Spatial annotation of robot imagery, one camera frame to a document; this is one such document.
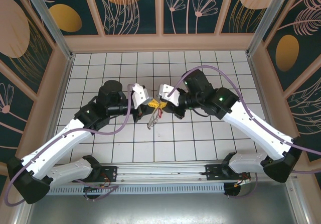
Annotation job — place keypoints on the small red key tag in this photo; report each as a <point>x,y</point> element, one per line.
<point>159,112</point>

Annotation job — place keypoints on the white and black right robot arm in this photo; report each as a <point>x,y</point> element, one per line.
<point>258,133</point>

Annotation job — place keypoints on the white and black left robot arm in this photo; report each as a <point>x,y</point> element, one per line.
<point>60,148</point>

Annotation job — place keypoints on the grey metal shelf plate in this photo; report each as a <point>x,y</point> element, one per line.
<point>163,211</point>

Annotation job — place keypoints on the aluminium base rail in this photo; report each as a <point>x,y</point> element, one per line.
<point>160,170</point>

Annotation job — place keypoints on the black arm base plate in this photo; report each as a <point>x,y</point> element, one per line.
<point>110,173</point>
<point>213,172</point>

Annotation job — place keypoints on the aluminium corner post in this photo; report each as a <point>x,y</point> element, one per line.
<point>263,23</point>
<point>52,25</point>

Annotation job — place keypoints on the aluminium side frame rail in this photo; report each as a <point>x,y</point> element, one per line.
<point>298,204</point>
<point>22,215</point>

